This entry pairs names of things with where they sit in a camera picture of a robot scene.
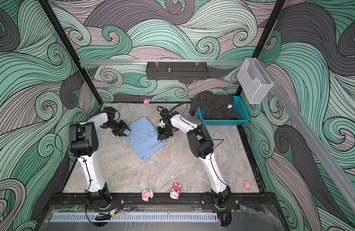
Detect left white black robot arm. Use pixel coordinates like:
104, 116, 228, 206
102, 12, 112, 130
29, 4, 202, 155
68, 107, 131, 203

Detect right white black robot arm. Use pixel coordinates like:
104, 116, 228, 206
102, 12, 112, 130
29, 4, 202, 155
156, 105, 232, 210

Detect teal plastic basket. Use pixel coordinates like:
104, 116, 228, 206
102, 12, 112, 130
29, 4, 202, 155
198, 96, 250, 126

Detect clear plastic wall bin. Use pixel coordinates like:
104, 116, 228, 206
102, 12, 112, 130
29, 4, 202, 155
237, 58, 273, 105

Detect black frame post right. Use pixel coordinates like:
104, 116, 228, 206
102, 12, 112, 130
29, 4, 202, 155
235, 0, 286, 96

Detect black frame post left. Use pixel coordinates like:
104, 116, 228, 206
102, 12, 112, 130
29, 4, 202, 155
38, 0, 103, 106

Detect black frame post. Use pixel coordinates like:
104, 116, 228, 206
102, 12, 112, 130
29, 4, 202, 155
235, 0, 286, 96
38, 0, 103, 106

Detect pink white figurine toy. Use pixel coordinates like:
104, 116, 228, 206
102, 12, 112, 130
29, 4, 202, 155
141, 189, 154, 202

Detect aluminium wall rail right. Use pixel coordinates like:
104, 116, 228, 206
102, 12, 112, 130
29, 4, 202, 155
258, 61, 355, 213

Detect dark grey long sleeve shirt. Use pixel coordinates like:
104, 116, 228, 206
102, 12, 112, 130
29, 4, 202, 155
189, 91, 242, 120

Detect light blue long sleeve shirt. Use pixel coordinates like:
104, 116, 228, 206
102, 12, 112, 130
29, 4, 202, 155
124, 117, 167, 160

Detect white slotted cable duct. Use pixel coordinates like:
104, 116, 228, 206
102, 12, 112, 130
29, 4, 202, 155
49, 212, 219, 223

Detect aluminium wall rail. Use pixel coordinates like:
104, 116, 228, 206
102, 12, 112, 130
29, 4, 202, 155
79, 59, 244, 66
258, 61, 355, 213

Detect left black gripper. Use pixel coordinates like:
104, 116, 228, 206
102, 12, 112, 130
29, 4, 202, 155
104, 120, 130, 137

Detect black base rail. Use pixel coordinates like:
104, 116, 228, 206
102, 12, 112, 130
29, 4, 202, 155
48, 192, 278, 210

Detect black perforated wall tray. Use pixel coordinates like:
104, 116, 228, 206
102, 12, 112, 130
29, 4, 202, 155
146, 62, 208, 81

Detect pink toy right edge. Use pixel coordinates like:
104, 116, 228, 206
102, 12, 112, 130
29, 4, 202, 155
244, 181, 251, 190

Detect aluminium wall rail back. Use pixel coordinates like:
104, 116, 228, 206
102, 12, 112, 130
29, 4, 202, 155
79, 59, 244, 66

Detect pink toy at back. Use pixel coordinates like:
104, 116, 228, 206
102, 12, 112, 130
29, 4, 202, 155
143, 98, 151, 104

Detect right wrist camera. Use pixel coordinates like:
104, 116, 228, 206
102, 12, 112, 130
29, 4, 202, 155
158, 120, 166, 129

